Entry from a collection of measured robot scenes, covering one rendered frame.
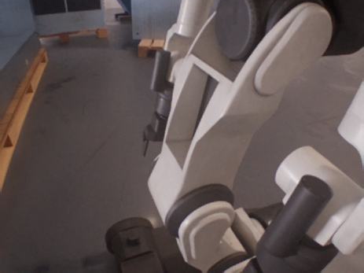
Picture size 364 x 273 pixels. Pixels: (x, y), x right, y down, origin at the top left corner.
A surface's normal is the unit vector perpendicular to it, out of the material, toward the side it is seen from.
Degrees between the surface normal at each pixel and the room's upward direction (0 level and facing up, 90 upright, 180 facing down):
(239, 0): 90
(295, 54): 90
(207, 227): 90
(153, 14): 90
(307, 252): 37
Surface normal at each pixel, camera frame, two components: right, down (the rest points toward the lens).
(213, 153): 0.39, 0.52
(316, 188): 0.22, -0.85
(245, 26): -0.92, 0.18
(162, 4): -0.02, 0.55
